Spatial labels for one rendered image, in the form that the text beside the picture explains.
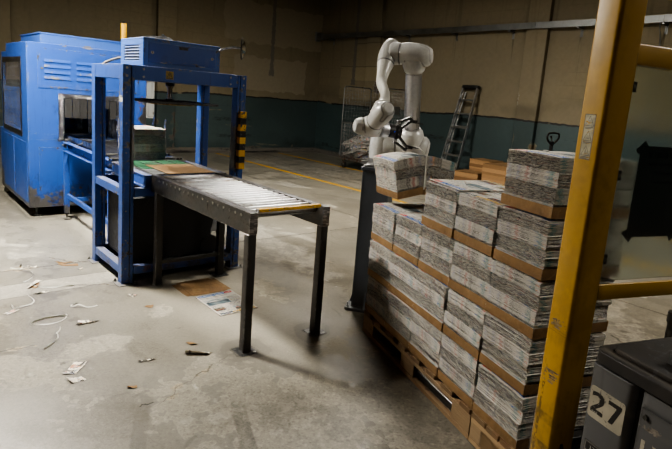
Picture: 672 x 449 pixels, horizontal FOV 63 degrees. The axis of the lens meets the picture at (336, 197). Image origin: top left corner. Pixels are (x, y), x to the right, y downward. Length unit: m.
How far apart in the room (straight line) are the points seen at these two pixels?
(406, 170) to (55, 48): 4.16
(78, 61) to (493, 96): 7.20
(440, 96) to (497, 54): 1.47
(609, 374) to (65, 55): 5.60
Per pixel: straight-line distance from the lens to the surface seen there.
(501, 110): 10.57
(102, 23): 11.80
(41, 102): 6.22
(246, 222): 2.96
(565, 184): 2.11
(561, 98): 10.01
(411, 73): 3.40
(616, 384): 1.77
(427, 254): 2.79
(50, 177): 6.31
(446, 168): 3.23
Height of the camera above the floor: 1.43
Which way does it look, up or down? 10 degrees down
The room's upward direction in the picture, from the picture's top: 5 degrees clockwise
